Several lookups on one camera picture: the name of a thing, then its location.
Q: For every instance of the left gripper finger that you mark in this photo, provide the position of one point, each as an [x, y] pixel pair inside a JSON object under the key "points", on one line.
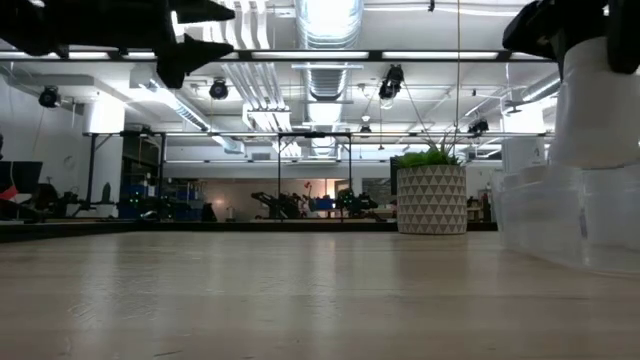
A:
{"points": [[200, 11], [180, 57]]}

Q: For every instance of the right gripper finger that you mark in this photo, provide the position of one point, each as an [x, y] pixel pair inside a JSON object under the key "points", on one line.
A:
{"points": [[625, 35], [535, 30]]}

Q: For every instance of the dark background robot arm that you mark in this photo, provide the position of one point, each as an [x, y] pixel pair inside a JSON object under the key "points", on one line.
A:
{"points": [[357, 202], [277, 205]]}

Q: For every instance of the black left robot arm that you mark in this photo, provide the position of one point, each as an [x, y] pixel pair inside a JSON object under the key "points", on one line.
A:
{"points": [[30, 25]]}

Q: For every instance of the clear plastic basket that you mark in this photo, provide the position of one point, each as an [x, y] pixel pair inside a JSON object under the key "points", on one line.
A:
{"points": [[575, 255]]}

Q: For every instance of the black ceiling spotlight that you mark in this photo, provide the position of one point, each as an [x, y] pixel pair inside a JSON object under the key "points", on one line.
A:
{"points": [[478, 125], [391, 82], [48, 96], [218, 89]]}

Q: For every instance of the black shelf unit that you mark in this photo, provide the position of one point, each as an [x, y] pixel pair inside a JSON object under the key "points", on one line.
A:
{"points": [[150, 150]]}

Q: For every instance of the white room pillar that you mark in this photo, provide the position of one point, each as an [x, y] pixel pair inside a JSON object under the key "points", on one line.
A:
{"points": [[522, 152]]}

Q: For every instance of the blue storage bins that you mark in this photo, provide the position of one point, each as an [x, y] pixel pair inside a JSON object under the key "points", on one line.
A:
{"points": [[187, 200]]}

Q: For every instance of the long ceiling light fixture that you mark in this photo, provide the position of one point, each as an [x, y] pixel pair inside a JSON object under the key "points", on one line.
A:
{"points": [[375, 55]]}

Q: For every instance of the dark computer monitor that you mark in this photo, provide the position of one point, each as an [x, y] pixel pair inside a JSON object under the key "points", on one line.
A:
{"points": [[22, 175]]}

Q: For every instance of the succulent in triangle-patterned pot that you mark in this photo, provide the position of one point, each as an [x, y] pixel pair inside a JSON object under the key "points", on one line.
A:
{"points": [[431, 200]]}

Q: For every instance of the red object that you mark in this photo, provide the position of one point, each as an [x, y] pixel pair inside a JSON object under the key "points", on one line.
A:
{"points": [[9, 193]]}

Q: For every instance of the white rectangular air duct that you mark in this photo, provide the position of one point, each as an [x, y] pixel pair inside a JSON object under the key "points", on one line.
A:
{"points": [[190, 115]]}

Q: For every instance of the grey ceiling duct pipe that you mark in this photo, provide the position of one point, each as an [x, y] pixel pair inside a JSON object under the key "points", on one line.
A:
{"points": [[535, 92]]}

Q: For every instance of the long black horizontal rail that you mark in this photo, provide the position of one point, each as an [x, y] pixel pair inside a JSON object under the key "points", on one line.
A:
{"points": [[200, 134]]}

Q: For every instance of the silver ribbed ventilation duct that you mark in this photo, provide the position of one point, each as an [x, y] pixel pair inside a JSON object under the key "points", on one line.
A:
{"points": [[327, 25]]}

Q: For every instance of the black aluminium table frame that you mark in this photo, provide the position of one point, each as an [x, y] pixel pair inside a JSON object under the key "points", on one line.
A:
{"points": [[60, 231]]}

